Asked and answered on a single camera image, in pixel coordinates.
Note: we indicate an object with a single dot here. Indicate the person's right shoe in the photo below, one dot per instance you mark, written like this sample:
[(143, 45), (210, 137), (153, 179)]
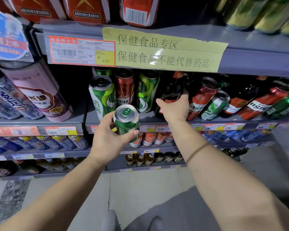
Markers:
[(156, 224)]

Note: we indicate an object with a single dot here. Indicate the person's shoe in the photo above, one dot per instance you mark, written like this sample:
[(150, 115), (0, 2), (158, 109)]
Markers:
[(108, 221), (156, 224)]

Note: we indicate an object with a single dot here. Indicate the person's right forearm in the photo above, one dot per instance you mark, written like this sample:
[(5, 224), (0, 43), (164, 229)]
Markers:
[(231, 185)]

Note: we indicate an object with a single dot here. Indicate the person's left hand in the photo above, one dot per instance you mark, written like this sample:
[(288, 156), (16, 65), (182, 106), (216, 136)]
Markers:
[(106, 141)]

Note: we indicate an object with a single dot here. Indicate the orange-bordered price tag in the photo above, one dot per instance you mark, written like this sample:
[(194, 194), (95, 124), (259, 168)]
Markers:
[(79, 51)]

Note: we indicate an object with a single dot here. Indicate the yellow paper sign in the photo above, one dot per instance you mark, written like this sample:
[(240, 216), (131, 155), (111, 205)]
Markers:
[(163, 49)]

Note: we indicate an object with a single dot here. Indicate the grey store shelving unit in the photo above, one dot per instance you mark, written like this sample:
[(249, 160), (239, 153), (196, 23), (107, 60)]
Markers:
[(255, 60)]

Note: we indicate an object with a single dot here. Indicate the person's right hand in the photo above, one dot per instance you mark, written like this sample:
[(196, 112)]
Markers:
[(174, 111)]

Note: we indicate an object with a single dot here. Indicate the person's left shoe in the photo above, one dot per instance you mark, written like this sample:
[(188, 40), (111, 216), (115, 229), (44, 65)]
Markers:
[(108, 221)]

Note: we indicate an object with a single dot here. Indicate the short green beer cans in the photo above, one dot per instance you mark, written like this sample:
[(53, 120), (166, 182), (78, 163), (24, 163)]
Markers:
[(215, 105), (126, 120)]

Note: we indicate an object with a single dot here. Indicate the blue round promo sign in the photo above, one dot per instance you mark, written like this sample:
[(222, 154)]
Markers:
[(7, 36)]

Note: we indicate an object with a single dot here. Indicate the person's left forearm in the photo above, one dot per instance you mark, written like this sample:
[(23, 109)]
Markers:
[(50, 197)]

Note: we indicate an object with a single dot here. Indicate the tall pink drink can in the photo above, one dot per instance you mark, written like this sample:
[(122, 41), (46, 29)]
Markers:
[(38, 93)]

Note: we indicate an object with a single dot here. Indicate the orange promo strip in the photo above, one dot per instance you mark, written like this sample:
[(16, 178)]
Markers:
[(14, 131)]

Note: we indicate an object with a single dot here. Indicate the brown wrist band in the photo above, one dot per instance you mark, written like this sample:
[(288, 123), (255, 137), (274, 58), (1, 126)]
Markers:
[(197, 152)]

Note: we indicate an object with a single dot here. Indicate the blue-white RIO cans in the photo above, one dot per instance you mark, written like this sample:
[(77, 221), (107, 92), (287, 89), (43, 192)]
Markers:
[(14, 101)]

